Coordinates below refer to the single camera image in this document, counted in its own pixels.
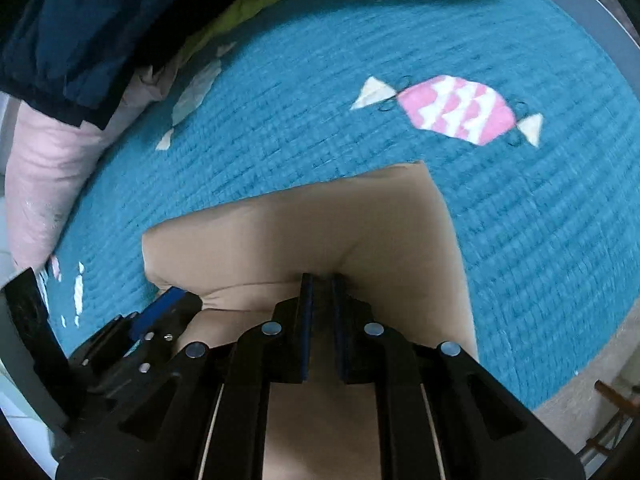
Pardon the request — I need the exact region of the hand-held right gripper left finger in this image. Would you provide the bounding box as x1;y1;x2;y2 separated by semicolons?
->
55;273;315;480

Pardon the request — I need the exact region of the beige coat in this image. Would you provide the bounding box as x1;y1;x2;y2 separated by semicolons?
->
141;160;481;480

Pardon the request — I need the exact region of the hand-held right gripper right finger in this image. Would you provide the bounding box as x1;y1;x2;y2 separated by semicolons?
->
333;274;586;480

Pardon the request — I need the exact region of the wooden chair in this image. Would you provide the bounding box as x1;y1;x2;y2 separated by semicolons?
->
580;380;640;466

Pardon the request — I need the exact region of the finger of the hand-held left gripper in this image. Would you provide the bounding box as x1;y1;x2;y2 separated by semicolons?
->
67;287;202;411

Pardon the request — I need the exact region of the pink embroidered quilt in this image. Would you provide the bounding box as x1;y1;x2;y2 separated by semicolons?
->
5;52;186;271

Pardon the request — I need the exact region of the navy jacket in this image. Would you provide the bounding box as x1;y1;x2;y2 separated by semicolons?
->
0;0;311;128

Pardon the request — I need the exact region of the teal candy print blanket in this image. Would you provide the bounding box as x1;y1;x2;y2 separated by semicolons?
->
47;0;640;411

